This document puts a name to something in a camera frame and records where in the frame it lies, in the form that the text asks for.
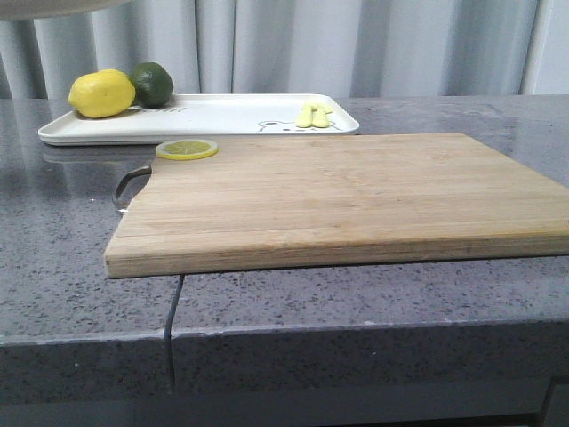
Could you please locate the wooden cutting board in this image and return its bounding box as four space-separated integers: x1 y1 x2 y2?
104 133 568 278

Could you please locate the white round plate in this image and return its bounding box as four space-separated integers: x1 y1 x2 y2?
1 0 126 21

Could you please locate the white bear tray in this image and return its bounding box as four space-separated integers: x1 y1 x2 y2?
38 93 359 146

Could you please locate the lemon slice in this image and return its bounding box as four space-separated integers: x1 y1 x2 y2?
156 139 219 160

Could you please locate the grey curtain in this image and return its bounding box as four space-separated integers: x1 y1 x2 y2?
1 1 568 99

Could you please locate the green lime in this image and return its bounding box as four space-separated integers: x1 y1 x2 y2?
131 62 173 109

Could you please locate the yellow lemon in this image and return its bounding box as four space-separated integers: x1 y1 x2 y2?
68 68 136 118

